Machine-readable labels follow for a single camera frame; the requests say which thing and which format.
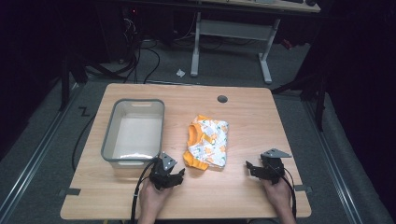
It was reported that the bundle of black floor cables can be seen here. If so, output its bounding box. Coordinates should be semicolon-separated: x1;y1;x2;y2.
120;12;162;84

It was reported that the clear plastic bin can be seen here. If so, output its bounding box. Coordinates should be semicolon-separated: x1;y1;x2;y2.
100;98;166;171

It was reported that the person's right hand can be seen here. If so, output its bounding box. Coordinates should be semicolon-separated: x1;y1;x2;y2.
261;176;294;217

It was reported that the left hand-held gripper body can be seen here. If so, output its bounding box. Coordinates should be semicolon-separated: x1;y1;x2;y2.
148;151;178;191

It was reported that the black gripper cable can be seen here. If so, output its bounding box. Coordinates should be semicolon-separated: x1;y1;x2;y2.
279;167;298;219
130;158;159;224

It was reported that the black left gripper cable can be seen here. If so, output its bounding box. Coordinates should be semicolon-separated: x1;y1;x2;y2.
130;158;159;224

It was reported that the person's left hand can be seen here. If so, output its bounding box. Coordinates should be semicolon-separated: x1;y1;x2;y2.
137;178;175;217

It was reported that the metal floor rail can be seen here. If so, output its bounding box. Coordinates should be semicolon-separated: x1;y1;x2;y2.
0;83;82;219
303;98;364;224

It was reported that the black metal stand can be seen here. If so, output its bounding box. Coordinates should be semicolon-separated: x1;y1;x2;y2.
270;59;332;133
58;50;90;112

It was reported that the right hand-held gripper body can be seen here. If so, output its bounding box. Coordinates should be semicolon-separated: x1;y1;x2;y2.
259;147;292;186

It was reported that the grey table edge bracket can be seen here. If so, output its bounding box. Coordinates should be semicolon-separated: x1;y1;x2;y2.
58;188;82;198
293;184;314;193

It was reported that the thin black floor cable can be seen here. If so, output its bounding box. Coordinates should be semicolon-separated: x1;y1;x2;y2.
71;114;97;173

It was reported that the folded orange and white garment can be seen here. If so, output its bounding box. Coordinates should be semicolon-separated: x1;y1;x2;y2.
182;114;231;172

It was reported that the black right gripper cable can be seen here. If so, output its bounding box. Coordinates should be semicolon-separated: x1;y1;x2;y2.
279;167;298;219

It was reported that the desk with white metal legs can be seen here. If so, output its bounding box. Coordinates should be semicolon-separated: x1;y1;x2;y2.
190;0;322;85

